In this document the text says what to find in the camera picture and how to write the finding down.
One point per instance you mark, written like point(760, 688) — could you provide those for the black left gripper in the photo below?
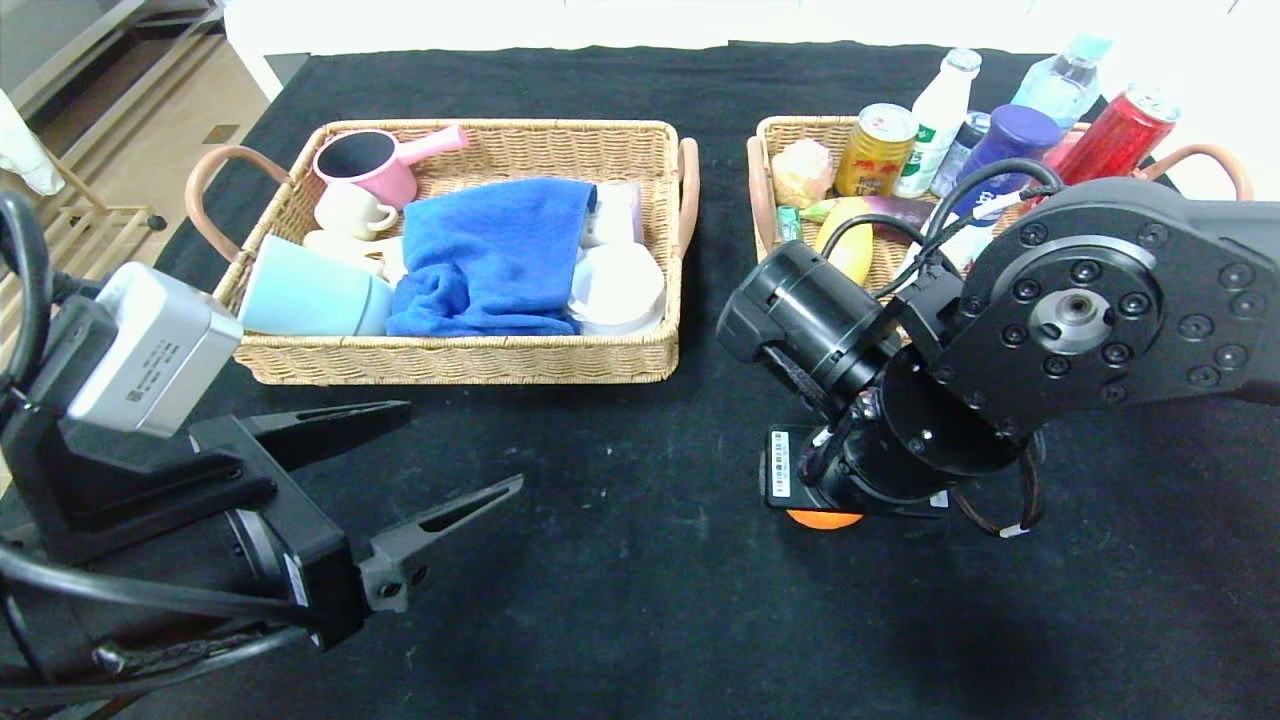
point(312, 560)

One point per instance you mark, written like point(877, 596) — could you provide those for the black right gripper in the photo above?
point(787, 468)

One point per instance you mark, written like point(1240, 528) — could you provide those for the orange tangerine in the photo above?
point(825, 519)

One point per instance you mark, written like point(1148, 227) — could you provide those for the teal plastic mug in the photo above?
point(310, 295)

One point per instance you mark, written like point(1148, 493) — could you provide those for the blue towel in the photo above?
point(490, 250)

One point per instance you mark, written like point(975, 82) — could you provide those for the white bottle dark blue cap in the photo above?
point(1010, 140)

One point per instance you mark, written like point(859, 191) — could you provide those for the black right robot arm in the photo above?
point(1100, 300)

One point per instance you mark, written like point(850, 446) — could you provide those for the black table cloth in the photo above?
point(650, 620)

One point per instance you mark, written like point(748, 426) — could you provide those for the yellow mango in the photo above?
point(852, 255)

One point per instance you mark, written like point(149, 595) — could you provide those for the green gum pack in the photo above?
point(788, 225)

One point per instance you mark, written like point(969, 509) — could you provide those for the white round container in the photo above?
point(615, 290)

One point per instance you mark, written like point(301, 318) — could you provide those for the purple eggplant toy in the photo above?
point(895, 206)

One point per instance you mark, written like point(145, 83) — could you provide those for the white purple tissue pack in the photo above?
point(615, 215)

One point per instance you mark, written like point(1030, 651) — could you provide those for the gold drink can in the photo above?
point(872, 160)

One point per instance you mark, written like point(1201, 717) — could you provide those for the pink toy saucepan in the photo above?
point(384, 182)

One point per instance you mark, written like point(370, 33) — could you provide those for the small blue lidded jar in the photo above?
point(958, 155)

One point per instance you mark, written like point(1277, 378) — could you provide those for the white milk bottle green label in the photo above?
point(935, 120)

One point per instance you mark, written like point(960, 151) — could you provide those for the wooden rack on wheels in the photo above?
point(110, 211)

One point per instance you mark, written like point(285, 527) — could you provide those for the tall red drink can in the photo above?
point(1115, 140)

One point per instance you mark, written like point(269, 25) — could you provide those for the clear water bottle blue cap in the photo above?
point(1060, 85)

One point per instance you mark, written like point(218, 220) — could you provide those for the white hanging cloth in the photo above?
point(25, 150)

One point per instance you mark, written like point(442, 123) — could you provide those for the white furniture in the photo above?
point(450, 25)

